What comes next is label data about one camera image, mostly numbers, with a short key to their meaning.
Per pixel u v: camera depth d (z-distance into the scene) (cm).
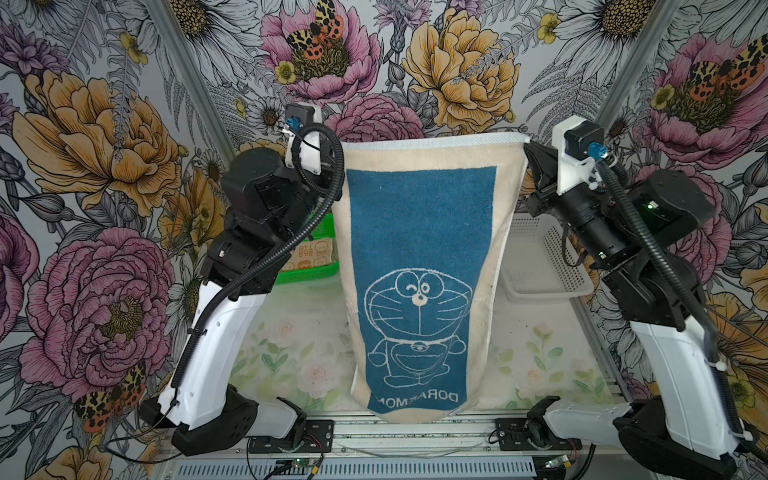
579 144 33
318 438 73
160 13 71
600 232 37
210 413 38
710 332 60
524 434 67
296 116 38
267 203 36
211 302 34
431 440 75
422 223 55
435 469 78
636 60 79
